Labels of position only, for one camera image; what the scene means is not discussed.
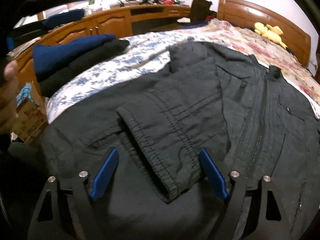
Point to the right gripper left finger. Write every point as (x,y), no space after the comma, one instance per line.
(65,207)

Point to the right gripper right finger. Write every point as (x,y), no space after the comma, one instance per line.
(266,219)

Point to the black jacket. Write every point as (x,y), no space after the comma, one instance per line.
(208,96)

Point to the person's left hand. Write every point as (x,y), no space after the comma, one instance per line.
(9,91)

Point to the folded navy blue garment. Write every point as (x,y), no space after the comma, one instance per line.
(50,59)

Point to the wooden desk cabinet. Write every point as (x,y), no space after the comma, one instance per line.
(122,22)

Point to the folded black garment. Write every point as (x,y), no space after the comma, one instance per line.
(102,53)

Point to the cardboard box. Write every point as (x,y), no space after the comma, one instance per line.
(31,114)

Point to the blue floral white bedsheet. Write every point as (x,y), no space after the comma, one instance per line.
(147,53)

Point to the dark wooden chair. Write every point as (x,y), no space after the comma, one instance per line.
(199,12)

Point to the red floral beige quilt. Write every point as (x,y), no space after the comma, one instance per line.
(266,51)

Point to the wooden headboard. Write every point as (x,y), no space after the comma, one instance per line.
(246,14)

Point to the yellow plush toy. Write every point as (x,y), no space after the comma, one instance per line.
(271,33)

